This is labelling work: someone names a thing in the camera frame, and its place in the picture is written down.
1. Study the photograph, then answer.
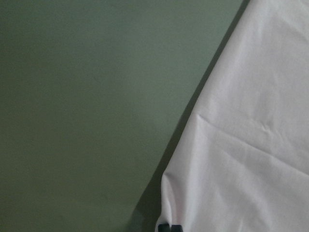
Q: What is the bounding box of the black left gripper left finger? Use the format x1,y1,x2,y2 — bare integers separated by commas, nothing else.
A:
158,224,170,232

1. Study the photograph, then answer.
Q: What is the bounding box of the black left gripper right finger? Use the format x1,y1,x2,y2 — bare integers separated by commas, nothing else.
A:
171,225,183,232

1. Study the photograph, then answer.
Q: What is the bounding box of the pink Snoopy t-shirt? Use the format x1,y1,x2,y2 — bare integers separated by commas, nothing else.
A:
157,0,309,232

